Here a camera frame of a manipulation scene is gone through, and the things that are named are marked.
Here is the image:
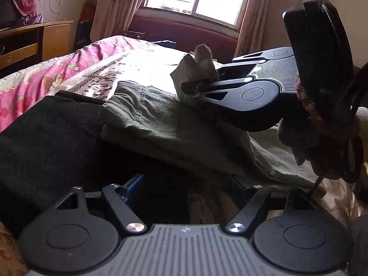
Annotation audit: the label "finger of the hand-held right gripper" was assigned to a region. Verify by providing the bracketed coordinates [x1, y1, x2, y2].
[216, 52, 268, 78]
[181, 78, 252, 105]

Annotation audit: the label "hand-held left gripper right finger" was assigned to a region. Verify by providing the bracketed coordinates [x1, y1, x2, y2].
[226, 175, 325, 235]

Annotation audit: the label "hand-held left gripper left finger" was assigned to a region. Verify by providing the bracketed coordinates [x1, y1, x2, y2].
[43, 174, 148, 234]

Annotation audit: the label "green pants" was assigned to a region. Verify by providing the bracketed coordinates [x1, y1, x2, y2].
[99, 44, 327, 199]

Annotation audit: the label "person's right forearm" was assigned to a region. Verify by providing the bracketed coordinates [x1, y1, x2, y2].
[296, 74, 363, 180]

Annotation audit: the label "person's right hand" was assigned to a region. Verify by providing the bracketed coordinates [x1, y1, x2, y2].
[277, 118, 321, 166]

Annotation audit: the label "beige patterned curtain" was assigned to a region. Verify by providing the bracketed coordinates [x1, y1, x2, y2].
[90, 0, 155, 46]
[234, 0, 274, 59]

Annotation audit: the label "maroon headboard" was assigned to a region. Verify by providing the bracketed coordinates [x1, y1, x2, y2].
[128, 7, 239, 63]

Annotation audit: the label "blue plastic item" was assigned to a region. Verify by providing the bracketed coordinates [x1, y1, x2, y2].
[152, 41, 176, 50]

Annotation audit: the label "dark grey garment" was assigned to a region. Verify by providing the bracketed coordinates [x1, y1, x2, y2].
[0, 93, 190, 234]

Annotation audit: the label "red hanging cloth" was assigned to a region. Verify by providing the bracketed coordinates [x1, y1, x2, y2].
[75, 2, 96, 51]

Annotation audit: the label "wooden desk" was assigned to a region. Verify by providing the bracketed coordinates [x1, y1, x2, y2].
[0, 20, 75, 79]

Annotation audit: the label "purple cloth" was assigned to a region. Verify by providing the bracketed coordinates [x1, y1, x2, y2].
[21, 14, 43, 26]

